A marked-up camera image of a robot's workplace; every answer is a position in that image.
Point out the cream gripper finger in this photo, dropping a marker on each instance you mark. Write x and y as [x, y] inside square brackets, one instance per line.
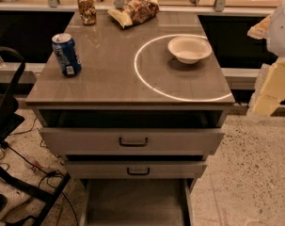
[269, 88]
[259, 30]

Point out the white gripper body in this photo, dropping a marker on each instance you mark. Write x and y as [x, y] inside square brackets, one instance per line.
[281, 32]

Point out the blue pepsi can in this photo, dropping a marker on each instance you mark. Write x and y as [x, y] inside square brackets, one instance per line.
[66, 54]

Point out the grey drawer cabinet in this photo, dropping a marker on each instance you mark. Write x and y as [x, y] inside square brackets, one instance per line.
[132, 69]

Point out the brown patterned can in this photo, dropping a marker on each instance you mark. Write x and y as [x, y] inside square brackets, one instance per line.
[87, 11]

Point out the grey bottom drawer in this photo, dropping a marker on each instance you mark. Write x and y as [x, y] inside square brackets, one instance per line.
[155, 202]

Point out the grey drawer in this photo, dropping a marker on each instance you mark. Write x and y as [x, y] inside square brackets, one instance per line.
[155, 202]
[97, 132]
[137, 167]

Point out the grey top drawer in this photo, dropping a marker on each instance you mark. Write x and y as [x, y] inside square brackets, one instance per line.
[97, 132]

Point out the grey middle drawer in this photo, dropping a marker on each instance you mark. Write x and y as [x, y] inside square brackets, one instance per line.
[137, 167]

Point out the white paper bowl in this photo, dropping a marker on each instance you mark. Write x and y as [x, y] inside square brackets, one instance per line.
[189, 49]

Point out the brown chip bag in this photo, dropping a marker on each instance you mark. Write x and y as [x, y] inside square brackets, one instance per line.
[135, 12]

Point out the black top drawer handle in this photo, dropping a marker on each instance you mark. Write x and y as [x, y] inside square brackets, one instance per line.
[125, 143]

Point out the black drawer handle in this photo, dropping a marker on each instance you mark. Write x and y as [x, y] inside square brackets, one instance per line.
[125, 143]
[138, 172]

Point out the black middle drawer handle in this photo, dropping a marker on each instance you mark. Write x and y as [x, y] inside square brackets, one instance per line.
[138, 172]

